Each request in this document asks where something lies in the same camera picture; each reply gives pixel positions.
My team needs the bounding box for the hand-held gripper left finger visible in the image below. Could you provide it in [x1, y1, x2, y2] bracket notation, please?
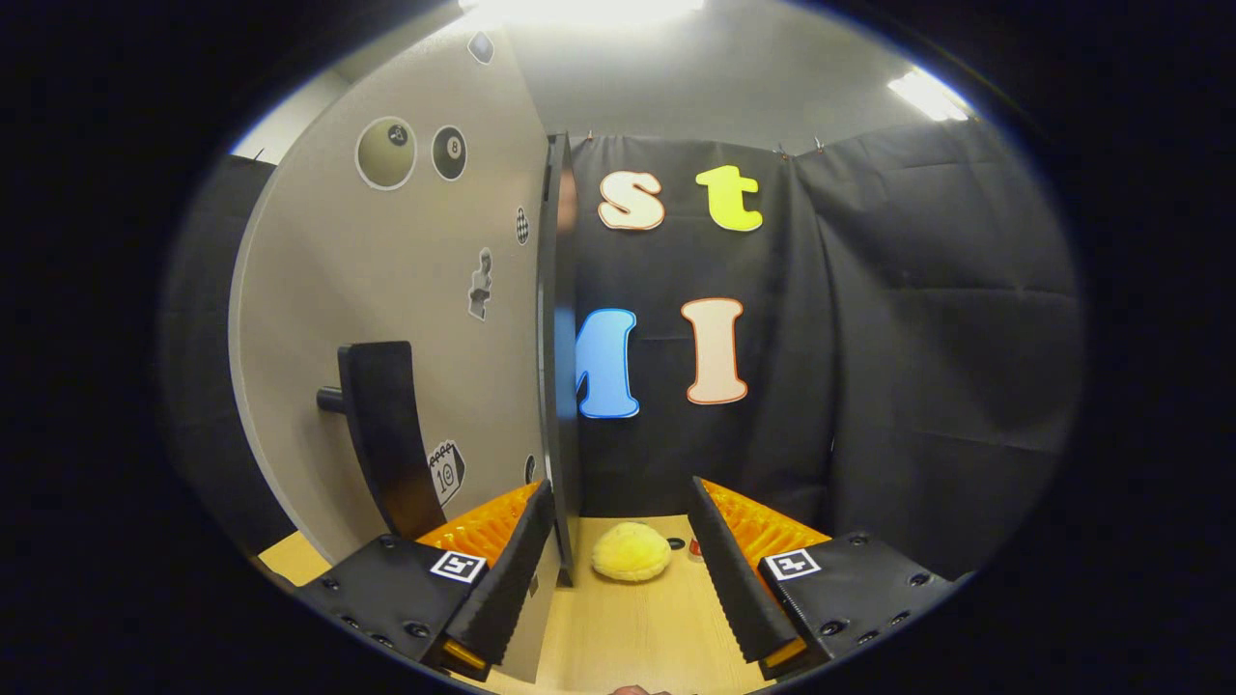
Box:
[290, 480, 556, 681]

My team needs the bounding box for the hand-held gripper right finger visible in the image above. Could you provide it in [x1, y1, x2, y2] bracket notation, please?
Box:
[688, 476, 971, 680]

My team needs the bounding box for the black door handle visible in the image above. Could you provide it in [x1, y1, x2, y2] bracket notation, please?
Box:
[317, 341, 448, 542]

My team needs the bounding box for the grey shoe cabinet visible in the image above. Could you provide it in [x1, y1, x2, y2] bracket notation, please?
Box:
[537, 133, 582, 587]

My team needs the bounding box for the yellow plush toy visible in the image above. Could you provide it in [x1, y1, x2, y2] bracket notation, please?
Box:
[591, 522, 673, 583]

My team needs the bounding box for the black backdrop cloth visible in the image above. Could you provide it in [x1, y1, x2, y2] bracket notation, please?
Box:
[159, 119, 1084, 580]

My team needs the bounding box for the narrow ceiling light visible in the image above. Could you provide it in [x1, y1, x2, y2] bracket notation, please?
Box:
[886, 66, 972, 124]

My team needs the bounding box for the large ceiling light panel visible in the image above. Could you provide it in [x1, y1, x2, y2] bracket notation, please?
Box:
[459, 0, 706, 28]

